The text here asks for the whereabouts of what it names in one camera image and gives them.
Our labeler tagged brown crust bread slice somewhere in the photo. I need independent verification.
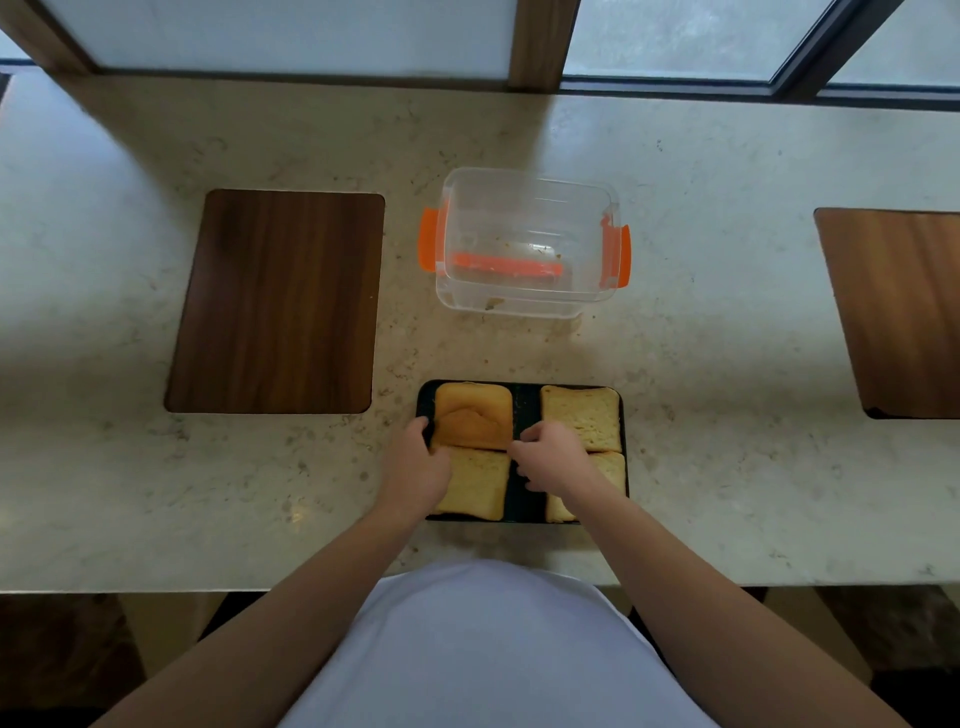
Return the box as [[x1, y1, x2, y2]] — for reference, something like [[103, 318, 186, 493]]
[[430, 382, 516, 452]]

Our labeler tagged person's left forearm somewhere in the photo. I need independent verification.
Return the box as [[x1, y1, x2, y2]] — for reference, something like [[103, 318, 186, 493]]
[[90, 498, 440, 728]]

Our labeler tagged person's left hand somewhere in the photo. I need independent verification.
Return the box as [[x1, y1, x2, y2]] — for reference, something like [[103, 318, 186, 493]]
[[378, 417, 453, 522]]

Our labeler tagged black rectangular tray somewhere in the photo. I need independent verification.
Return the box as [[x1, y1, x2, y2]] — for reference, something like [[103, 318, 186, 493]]
[[416, 379, 631, 525]]

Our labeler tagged dark wooden placemat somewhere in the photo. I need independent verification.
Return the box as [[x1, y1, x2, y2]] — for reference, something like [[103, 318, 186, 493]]
[[814, 207, 960, 420], [164, 189, 387, 415]]

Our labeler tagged beige table leg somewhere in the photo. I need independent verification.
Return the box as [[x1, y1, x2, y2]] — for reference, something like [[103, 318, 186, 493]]
[[118, 591, 228, 680], [763, 586, 876, 685]]

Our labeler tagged person's right forearm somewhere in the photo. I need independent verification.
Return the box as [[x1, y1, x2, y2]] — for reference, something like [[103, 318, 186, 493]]
[[558, 471, 912, 728]]

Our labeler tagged person's right hand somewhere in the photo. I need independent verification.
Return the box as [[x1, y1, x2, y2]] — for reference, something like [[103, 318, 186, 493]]
[[508, 421, 601, 502]]

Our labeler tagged wooden window post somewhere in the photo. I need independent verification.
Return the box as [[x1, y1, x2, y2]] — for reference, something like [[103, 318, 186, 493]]
[[0, 0, 97, 75], [508, 0, 583, 93]]

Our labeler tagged clear container with orange clips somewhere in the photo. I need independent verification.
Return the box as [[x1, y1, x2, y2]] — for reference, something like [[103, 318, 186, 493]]
[[417, 166, 633, 320]]

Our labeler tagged white shirt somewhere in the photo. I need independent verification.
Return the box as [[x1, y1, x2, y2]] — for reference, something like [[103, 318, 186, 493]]
[[277, 558, 721, 728]]

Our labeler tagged dark metal window frame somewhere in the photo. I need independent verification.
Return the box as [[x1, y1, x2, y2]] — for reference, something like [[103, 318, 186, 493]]
[[561, 0, 960, 113]]

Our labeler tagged pale bread slice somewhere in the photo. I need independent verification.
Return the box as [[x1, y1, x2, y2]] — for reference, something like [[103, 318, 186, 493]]
[[432, 447, 513, 522], [540, 385, 623, 454], [545, 451, 628, 525]]

